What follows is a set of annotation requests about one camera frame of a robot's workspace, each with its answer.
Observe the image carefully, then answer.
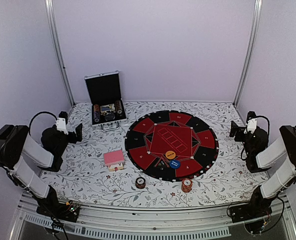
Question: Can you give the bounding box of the orange big blind button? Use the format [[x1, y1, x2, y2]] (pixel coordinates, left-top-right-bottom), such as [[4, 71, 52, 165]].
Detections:
[[165, 150, 176, 160]]

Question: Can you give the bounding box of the blue small blind button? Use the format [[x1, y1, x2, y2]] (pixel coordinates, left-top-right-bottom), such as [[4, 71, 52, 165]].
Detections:
[[169, 159, 181, 169]]

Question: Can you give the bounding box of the orange chip stack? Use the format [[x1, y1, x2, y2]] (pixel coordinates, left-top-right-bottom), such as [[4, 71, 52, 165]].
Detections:
[[181, 178, 193, 193]]

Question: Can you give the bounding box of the triangular all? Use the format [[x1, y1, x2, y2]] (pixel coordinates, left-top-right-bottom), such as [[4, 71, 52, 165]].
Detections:
[[154, 157, 170, 169]]

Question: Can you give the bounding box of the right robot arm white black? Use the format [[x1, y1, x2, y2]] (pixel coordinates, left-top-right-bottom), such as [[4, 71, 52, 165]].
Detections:
[[228, 118, 296, 222]]

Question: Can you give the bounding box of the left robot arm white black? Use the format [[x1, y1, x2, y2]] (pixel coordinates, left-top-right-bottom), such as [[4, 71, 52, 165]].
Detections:
[[0, 124, 83, 217]]

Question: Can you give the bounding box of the black dealer button in case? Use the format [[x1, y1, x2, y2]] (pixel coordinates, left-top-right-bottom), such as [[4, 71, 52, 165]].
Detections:
[[104, 112, 115, 122]]

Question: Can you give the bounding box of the aluminium poker case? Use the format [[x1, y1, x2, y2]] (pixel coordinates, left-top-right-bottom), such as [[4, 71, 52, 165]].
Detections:
[[84, 70, 127, 132]]

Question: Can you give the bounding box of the blue card deck in case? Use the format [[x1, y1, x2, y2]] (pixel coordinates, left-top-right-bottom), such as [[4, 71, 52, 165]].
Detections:
[[100, 104, 115, 113]]

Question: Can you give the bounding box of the red playing card deck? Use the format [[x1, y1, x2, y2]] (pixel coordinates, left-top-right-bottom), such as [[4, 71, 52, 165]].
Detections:
[[103, 149, 124, 167]]

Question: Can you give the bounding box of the floral white table cloth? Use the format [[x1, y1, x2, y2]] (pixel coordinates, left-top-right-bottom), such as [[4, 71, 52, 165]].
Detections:
[[41, 102, 268, 208]]

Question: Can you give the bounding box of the right chip row in case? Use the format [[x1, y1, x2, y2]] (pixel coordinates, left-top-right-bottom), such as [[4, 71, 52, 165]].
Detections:
[[115, 100, 123, 115]]

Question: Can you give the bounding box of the playing card box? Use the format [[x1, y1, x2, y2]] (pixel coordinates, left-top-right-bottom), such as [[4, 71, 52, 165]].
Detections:
[[108, 162, 124, 172]]

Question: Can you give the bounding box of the round red black poker mat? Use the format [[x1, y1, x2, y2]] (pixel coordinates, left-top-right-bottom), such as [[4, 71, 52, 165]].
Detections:
[[125, 110, 219, 182]]

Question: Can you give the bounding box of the dark red chip stack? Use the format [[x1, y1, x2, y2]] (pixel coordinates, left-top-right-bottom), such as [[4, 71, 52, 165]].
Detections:
[[135, 177, 146, 189]]

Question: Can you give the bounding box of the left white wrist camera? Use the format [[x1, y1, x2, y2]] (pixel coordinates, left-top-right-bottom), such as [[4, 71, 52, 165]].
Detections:
[[55, 111, 68, 135]]

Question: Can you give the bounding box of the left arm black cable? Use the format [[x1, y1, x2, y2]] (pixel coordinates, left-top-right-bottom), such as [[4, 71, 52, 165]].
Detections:
[[28, 111, 60, 133]]

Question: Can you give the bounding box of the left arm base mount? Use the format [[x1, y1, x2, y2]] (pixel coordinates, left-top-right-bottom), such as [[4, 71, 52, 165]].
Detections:
[[36, 201, 80, 223]]

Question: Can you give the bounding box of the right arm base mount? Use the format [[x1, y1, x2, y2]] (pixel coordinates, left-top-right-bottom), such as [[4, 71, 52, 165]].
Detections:
[[227, 204, 272, 235]]

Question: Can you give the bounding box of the front aluminium rail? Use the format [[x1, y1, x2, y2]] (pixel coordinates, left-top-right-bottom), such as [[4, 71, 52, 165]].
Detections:
[[9, 194, 296, 240]]

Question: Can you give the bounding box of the right aluminium frame post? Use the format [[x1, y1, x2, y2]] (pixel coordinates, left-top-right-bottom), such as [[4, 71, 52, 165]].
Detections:
[[233, 0, 263, 107]]

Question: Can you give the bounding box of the aluminium frame post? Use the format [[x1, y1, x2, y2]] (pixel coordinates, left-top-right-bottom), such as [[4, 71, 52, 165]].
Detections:
[[44, 0, 75, 106], [233, 0, 263, 107]]

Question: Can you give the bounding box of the left aluminium frame post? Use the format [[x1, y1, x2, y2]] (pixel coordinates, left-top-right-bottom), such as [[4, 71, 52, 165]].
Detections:
[[44, 0, 75, 106]]

